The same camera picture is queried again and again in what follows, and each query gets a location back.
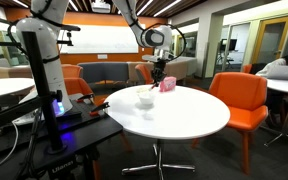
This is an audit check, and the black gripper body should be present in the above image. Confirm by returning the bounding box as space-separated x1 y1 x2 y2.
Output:
151 61 166 80

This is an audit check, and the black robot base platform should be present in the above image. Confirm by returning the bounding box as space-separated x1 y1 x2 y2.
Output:
0 101 122 180

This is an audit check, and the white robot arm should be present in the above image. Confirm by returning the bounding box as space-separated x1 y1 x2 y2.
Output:
15 0 174 124

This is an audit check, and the white bowl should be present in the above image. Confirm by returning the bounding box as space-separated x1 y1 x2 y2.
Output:
137 89 155 105

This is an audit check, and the pink tissue box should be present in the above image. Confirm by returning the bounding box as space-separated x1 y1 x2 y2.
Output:
160 77 176 92

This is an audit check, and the orange chair far centre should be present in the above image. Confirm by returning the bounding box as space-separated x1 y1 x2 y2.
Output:
135 64 166 84

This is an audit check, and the beige sofa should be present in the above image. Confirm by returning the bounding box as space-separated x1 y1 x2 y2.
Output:
128 61 188 82

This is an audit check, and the white round table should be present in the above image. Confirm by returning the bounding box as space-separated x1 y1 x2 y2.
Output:
106 85 230 180

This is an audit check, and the grey blue sofa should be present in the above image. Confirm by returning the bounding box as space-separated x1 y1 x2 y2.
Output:
79 62 129 83

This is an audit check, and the white whiteboard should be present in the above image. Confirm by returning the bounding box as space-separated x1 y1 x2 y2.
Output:
60 25 139 54

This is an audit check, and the orange chair behind platform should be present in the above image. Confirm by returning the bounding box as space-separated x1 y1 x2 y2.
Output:
62 64 93 98

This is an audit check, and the orange chair far right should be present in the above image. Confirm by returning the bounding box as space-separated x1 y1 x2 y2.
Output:
243 64 252 73

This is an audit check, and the grey laptop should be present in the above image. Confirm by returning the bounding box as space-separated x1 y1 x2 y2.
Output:
267 65 288 80

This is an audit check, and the white table left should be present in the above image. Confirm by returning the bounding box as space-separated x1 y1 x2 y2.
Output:
0 78 35 96

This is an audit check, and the red-handled clamp rear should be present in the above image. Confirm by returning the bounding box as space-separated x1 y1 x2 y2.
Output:
75 93 94 102

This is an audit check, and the red-handled clamp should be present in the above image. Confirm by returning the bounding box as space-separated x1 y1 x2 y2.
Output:
89 102 110 116
75 93 94 102

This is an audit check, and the red-handled clamp front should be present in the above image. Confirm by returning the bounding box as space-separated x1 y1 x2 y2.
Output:
89 102 110 116

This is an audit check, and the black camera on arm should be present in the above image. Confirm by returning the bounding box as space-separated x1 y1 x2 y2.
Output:
57 24 81 46

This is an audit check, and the black camera stand post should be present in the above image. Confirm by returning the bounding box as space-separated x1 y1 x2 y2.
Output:
22 31 66 154

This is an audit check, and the white cable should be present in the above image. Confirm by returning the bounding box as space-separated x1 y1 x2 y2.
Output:
0 121 20 177

